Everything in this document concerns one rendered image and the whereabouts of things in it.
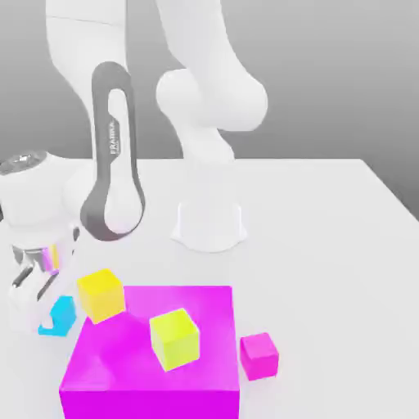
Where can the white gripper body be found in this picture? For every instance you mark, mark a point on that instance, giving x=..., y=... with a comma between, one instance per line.
x=29, y=307

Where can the small cyan cube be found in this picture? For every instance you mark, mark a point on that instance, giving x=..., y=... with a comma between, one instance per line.
x=63, y=312

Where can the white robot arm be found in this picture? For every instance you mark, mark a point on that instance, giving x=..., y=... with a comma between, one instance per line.
x=209, y=98

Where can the small orange-yellow cube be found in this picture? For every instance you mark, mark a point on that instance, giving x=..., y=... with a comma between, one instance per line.
x=101, y=296

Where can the small lime-yellow cube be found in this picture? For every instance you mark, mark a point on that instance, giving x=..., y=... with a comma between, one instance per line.
x=176, y=340

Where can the small magenta cube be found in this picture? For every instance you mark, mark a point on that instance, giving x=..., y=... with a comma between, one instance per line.
x=260, y=356

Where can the large magenta box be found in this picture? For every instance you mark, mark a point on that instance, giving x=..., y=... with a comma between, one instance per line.
x=147, y=386

